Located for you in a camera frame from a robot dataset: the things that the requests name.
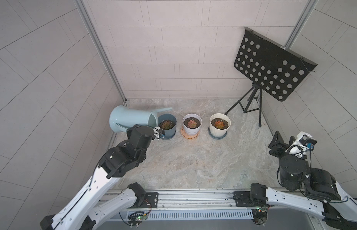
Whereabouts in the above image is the light green watering can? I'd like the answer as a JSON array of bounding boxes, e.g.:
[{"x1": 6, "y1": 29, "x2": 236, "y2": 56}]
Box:
[{"x1": 109, "y1": 105, "x2": 172, "y2": 133}]

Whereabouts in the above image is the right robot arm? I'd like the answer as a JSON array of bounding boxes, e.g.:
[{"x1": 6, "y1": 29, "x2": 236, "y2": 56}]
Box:
[{"x1": 250, "y1": 131, "x2": 357, "y2": 230}]

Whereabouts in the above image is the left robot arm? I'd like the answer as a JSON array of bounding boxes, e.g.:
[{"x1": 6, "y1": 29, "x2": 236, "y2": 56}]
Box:
[{"x1": 40, "y1": 125, "x2": 165, "y2": 230}]

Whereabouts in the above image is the blue-grey plant pot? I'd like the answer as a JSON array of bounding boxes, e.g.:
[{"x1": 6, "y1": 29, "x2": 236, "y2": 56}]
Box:
[{"x1": 158, "y1": 114, "x2": 177, "y2": 140}]

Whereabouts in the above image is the terracotta saucer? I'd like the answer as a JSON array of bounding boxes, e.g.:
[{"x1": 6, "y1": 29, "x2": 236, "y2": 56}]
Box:
[{"x1": 180, "y1": 127, "x2": 200, "y2": 140}]

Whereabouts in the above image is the white middle plant pot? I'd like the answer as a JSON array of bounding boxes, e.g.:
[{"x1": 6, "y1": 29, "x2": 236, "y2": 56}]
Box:
[{"x1": 182, "y1": 114, "x2": 202, "y2": 136}]

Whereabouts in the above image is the blue saucer under cream pot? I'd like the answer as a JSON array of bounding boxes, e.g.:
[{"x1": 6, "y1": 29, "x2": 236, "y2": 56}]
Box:
[{"x1": 208, "y1": 127, "x2": 227, "y2": 140}]

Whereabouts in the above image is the cream right plant pot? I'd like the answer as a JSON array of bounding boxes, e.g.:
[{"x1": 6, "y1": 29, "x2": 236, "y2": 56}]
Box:
[{"x1": 209, "y1": 113, "x2": 231, "y2": 137}]

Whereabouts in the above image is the right circuit board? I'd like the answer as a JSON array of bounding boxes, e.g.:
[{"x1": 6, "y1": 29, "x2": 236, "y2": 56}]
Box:
[{"x1": 252, "y1": 209, "x2": 268, "y2": 225}]

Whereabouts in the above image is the circuit board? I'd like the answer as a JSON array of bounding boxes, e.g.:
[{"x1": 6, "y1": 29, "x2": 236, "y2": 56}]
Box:
[
  {"x1": 252, "y1": 209, "x2": 268, "y2": 225},
  {"x1": 127, "y1": 211, "x2": 148, "y2": 227}
]

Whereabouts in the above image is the left circuit board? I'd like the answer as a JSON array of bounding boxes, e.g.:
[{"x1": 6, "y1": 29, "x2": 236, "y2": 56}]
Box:
[{"x1": 127, "y1": 211, "x2": 148, "y2": 227}]

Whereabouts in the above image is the black perforated music stand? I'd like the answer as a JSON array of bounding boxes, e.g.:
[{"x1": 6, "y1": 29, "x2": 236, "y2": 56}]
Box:
[{"x1": 234, "y1": 27, "x2": 318, "y2": 121}]

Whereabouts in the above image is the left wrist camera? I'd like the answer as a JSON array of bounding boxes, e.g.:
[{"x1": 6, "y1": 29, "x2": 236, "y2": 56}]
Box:
[{"x1": 153, "y1": 127, "x2": 165, "y2": 140}]

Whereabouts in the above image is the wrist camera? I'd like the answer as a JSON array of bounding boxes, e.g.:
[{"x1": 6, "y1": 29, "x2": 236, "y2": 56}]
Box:
[
  {"x1": 286, "y1": 132, "x2": 317, "y2": 160},
  {"x1": 153, "y1": 127, "x2": 165, "y2": 140}
]

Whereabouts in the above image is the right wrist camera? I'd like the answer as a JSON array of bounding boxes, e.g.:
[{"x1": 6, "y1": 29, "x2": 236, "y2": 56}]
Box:
[{"x1": 286, "y1": 132, "x2": 317, "y2": 160}]

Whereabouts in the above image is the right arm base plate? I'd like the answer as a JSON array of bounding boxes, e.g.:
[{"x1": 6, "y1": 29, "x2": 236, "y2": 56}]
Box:
[{"x1": 233, "y1": 191, "x2": 272, "y2": 208}]

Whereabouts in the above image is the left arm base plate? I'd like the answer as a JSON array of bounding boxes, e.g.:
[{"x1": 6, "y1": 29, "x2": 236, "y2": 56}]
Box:
[{"x1": 139, "y1": 192, "x2": 159, "y2": 209}]

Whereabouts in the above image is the aluminium mounting rail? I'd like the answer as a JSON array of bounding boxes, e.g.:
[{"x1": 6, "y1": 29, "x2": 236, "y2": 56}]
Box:
[{"x1": 97, "y1": 187, "x2": 316, "y2": 213}]

